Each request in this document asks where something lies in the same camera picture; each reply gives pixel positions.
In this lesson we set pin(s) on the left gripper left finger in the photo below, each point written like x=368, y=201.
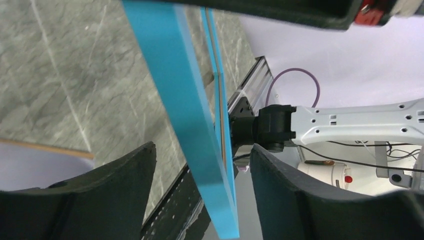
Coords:
x=106, y=203

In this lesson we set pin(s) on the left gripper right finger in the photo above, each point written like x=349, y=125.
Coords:
x=292, y=205

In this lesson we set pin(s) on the blue wooden picture frame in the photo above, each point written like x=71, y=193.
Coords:
x=162, y=32

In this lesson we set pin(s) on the landscape photo print board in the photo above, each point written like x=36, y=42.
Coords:
x=25, y=165

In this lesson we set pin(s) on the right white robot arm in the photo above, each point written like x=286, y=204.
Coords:
x=276, y=126

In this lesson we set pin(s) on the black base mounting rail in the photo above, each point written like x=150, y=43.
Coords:
x=180, y=215

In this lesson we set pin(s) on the aluminium extrusion frame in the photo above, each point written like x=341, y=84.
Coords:
x=254, y=86

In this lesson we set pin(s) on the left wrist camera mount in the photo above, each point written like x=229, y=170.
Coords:
x=323, y=14

